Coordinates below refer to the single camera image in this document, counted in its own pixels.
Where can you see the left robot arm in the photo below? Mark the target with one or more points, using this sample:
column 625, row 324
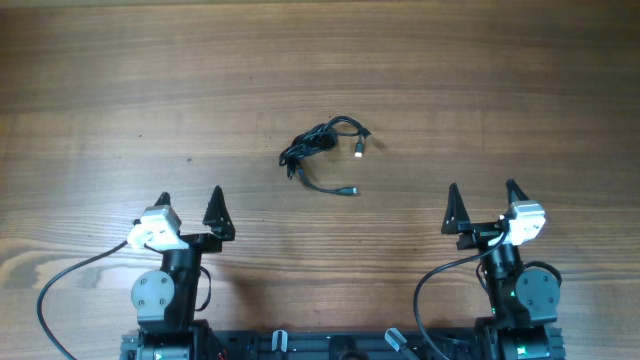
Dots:
column 165, row 299

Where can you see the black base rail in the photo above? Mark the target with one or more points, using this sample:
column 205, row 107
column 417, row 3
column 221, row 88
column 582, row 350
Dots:
column 451, row 343

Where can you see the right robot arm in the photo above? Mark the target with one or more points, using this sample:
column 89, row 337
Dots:
column 523, row 296

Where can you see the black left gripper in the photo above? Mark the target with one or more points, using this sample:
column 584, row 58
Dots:
column 219, row 227

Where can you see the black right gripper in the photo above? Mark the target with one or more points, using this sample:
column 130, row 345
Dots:
column 458, row 221

